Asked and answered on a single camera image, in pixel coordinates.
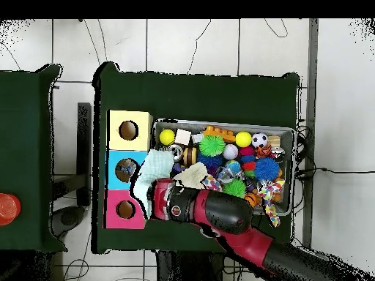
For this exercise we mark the mint green muslin cloth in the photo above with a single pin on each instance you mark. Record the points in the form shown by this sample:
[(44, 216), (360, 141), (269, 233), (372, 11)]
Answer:
[(153, 170)]

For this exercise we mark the pale yellow muslin cloth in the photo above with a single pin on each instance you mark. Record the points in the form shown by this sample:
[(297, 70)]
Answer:
[(191, 175)]

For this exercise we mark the green spiky rubber ball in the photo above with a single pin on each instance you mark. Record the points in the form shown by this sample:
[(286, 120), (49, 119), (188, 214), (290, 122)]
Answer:
[(212, 145), (234, 187)]

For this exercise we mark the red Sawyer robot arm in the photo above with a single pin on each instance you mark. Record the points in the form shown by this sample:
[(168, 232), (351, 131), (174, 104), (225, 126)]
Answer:
[(228, 211)]

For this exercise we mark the wooden box with three holes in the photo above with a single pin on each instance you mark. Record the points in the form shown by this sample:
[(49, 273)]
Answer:
[(140, 120)]

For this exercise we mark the clear mesh bin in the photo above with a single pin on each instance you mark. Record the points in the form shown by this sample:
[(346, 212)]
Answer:
[(288, 136)]

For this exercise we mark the yellow smiley ball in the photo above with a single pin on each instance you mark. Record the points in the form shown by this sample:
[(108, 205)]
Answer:
[(167, 137)]

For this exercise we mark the white baseball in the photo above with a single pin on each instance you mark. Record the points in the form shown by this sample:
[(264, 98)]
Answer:
[(231, 151)]

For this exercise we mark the orange plastic toy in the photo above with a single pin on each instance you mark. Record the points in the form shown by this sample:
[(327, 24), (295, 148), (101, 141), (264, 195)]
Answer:
[(220, 133)]

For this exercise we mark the black chair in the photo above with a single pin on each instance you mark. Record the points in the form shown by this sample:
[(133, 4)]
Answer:
[(84, 152)]

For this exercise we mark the plain yellow ball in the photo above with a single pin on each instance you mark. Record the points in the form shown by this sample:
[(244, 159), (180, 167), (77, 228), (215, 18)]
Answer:
[(243, 139)]

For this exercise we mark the blue spiky rubber ball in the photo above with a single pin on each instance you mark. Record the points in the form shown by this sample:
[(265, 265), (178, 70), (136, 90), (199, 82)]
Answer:
[(267, 168)]

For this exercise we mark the black and white soccer ball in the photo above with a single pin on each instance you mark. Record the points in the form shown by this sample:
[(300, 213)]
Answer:
[(259, 139)]

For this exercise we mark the green cloth side table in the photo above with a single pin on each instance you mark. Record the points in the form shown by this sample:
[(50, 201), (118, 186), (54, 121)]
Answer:
[(29, 129)]

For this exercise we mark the red plastic cup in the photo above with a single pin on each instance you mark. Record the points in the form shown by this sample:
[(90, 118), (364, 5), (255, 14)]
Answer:
[(8, 209)]

